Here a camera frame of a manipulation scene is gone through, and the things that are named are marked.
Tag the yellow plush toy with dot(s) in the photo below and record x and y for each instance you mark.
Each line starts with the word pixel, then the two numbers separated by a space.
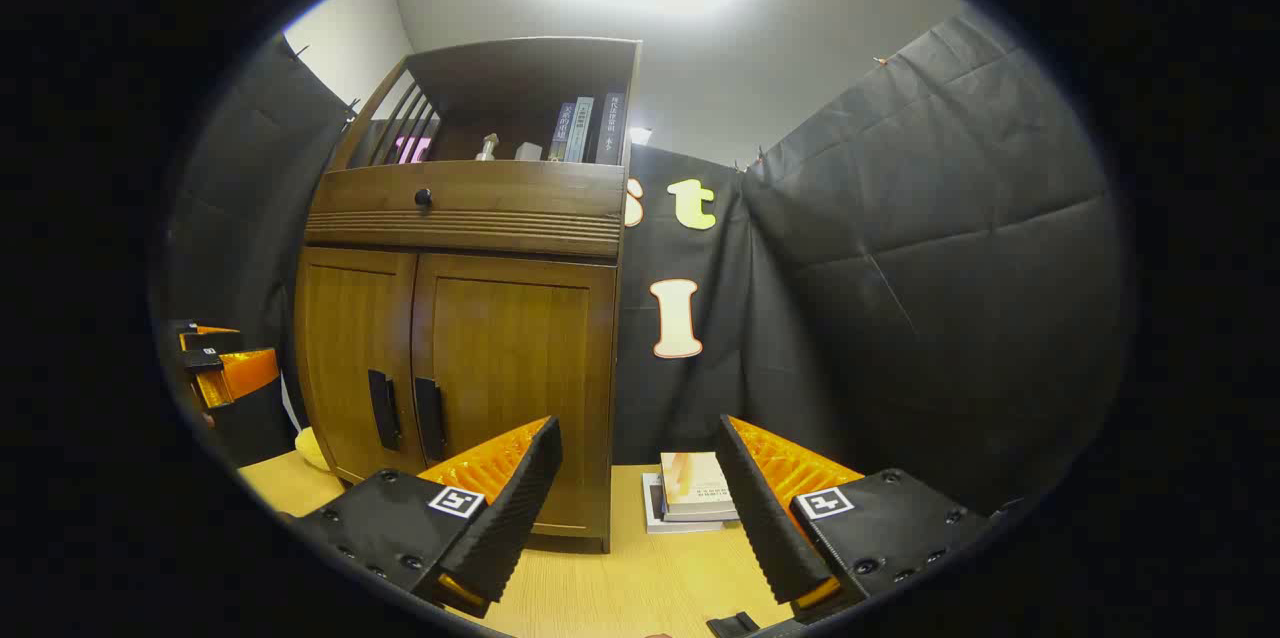
pixel 313 450

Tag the small white box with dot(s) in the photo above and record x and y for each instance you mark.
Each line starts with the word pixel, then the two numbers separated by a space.
pixel 529 152

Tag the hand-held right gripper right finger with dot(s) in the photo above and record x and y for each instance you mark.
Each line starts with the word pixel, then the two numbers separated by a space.
pixel 760 518

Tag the small distant ceiling light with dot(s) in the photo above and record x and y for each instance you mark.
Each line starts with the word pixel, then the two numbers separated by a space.
pixel 641 135

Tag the wooden cabinet door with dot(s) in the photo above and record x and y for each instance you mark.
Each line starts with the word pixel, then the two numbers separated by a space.
pixel 345 338
pixel 510 348

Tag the blue book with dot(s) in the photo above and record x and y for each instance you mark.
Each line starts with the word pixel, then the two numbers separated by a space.
pixel 560 133

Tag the black backdrop cloth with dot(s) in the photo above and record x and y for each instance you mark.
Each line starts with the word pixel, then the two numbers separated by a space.
pixel 900 218

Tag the wooden drawer with black knob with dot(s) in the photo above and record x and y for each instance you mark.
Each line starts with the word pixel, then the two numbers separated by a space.
pixel 520 188

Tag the dark book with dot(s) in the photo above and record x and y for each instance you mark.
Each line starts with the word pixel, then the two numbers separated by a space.
pixel 611 128

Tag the grey flat book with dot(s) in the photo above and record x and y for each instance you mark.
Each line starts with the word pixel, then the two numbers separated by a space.
pixel 655 513

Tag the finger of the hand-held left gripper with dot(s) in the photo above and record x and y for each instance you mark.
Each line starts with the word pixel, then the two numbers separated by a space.
pixel 212 331
pixel 245 373

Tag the wooden double-door shoe cabinet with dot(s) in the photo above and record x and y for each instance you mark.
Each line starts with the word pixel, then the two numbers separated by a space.
pixel 520 78

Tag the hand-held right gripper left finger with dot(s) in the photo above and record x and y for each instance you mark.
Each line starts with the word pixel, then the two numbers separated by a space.
pixel 520 508

